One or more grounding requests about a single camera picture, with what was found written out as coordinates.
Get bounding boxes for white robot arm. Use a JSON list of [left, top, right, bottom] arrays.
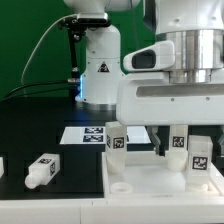
[[64, 0, 224, 126]]

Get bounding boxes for white sheet with markers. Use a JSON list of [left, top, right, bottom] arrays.
[[60, 126, 151, 145]]

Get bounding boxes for white square tabletop tray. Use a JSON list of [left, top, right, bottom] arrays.
[[102, 151, 224, 199]]

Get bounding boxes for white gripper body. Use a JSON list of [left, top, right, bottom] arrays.
[[116, 71, 224, 126]]

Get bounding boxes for black cables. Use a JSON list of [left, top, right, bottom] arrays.
[[0, 79, 75, 103]]

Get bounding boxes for white left fence piece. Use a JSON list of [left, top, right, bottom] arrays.
[[0, 157, 4, 178]]

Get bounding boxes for camera on stand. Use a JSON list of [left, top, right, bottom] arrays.
[[58, 13, 111, 29]]

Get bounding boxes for black camera stand pole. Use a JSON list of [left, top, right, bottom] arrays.
[[68, 29, 80, 102]]

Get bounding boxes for grey cable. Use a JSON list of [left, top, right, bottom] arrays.
[[19, 13, 78, 88]]

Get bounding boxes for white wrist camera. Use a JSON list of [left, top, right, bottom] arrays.
[[123, 40, 175, 72]]

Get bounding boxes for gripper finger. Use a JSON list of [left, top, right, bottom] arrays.
[[217, 125, 224, 156], [147, 126, 165, 156]]

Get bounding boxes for white front fence bar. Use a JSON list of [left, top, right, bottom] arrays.
[[0, 198, 224, 224]]

